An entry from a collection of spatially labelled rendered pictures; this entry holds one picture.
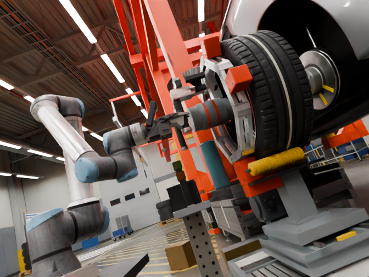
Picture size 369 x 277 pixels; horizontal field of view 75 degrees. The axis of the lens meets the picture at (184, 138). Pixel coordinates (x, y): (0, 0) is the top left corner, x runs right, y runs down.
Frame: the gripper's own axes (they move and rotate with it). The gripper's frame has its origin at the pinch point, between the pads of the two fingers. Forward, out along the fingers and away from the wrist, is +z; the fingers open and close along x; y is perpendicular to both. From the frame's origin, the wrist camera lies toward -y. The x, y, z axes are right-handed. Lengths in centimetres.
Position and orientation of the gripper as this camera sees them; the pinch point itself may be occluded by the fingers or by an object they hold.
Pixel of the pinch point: (185, 114)
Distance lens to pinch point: 107.7
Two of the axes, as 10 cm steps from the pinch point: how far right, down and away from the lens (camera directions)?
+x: 0.3, -2.7, -9.6
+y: 3.2, 9.1, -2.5
